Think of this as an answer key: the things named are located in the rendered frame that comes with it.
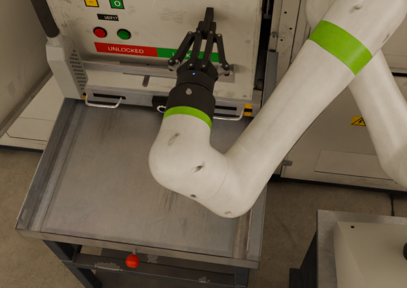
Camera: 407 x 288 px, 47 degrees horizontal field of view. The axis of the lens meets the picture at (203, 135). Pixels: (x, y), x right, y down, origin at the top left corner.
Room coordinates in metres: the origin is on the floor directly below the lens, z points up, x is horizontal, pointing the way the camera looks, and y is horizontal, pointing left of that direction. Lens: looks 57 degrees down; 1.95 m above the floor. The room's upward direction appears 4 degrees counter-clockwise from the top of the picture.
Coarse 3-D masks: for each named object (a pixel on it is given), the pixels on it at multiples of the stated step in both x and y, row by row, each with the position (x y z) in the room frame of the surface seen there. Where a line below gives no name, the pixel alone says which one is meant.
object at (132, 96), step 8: (88, 88) 0.86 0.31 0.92; (96, 88) 0.85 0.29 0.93; (104, 88) 0.85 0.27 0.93; (112, 88) 0.85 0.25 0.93; (120, 88) 0.85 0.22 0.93; (128, 88) 0.85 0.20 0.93; (96, 96) 0.86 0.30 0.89; (104, 96) 0.85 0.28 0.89; (112, 96) 0.85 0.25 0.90; (120, 96) 0.84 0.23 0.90; (128, 96) 0.83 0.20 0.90; (136, 96) 0.83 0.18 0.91; (144, 96) 0.82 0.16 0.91; (152, 96) 0.82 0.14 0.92; (256, 96) 0.79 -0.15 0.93; (136, 104) 0.83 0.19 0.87; (144, 104) 0.83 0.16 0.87; (216, 104) 0.78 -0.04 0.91; (224, 104) 0.78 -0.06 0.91; (232, 104) 0.77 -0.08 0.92; (256, 104) 0.76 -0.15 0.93; (216, 112) 0.78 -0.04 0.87; (224, 112) 0.78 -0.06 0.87; (232, 112) 0.77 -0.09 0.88; (256, 112) 0.76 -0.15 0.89
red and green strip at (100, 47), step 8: (96, 48) 0.86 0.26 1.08; (104, 48) 0.85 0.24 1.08; (112, 48) 0.85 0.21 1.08; (120, 48) 0.84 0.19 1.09; (128, 48) 0.84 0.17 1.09; (136, 48) 0.83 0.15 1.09; (144, 48) 0.83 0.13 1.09; (152, 48) 0.83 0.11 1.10; (160, 48) 0.82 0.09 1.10; (168, 48) 0.82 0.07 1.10; (152, 56) 0.83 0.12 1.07; (160, 56) 0.82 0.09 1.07; (168, 56) 0.82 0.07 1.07; (200, 56) 0.80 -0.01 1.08; (216, 56) 0.79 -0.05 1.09
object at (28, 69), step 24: (0, 0) 0.98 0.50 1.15; (24, 0) 1.04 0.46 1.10; (0, 24) 0.95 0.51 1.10; (24, 24) 1.01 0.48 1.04; (0, 48) 0.92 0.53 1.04; (24, 48) 0.98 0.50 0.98; (0, 72) 0.89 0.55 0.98; (24, 72) 0.95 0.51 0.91; (48, 72) 1.00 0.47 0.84; (0, 96) 0.85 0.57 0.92; (24, 96) 0.91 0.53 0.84; (0, 120) 0.82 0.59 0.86
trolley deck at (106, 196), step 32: (96, 128) 0.77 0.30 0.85; (128, 128) 0.76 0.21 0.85; (224, 128) 0.74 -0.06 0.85; (96, 160) 0.66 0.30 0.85; (128, 160) 0.66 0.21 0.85; (64, 192) 0.57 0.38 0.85; (96, 192) 0.57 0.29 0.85; (128, 192) 0.56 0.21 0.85; (160, 192) 0.55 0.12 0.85; (64, 224) 0.48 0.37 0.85; (96, 224) 0.48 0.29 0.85; (128, 224) 0.47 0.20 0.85; (160, 224) 0.46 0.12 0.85; (192, 224) 0.46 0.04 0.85; (224, 224) 0.45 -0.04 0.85; (256, 224) 0.45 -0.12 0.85; (192, 256) 0.39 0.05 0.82; (224, 256) 0.37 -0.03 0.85; (256, 256) 0.37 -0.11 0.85
